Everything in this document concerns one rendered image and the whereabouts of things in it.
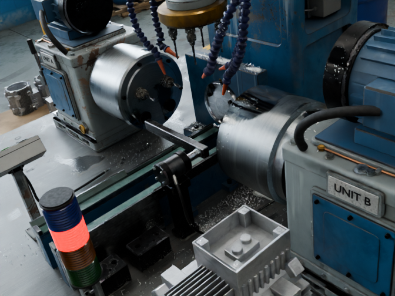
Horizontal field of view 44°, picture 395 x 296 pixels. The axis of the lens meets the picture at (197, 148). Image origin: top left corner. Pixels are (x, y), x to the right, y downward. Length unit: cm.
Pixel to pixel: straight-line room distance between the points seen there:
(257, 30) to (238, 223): 72
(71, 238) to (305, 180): 45
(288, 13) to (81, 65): 69
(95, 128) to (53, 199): 91
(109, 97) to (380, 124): 91
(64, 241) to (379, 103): 56
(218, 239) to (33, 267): 68
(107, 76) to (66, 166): 39
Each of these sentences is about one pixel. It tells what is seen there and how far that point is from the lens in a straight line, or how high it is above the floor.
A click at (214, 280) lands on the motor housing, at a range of 77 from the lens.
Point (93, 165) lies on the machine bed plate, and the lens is 170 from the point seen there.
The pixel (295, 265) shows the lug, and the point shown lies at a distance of 82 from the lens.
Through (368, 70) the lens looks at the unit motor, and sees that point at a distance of 86.
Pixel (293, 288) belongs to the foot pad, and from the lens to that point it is 80.
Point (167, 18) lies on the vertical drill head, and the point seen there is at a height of 132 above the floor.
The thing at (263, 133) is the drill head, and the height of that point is 113.
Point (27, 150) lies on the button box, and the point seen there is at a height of 106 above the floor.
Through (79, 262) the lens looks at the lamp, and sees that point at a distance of 90.
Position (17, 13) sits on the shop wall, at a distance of 696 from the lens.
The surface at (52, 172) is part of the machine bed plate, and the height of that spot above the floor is 80.
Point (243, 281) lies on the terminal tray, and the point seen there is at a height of 112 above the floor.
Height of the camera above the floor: 168
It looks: 32 degrees down
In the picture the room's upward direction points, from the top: 10 degrees counter-clockwise
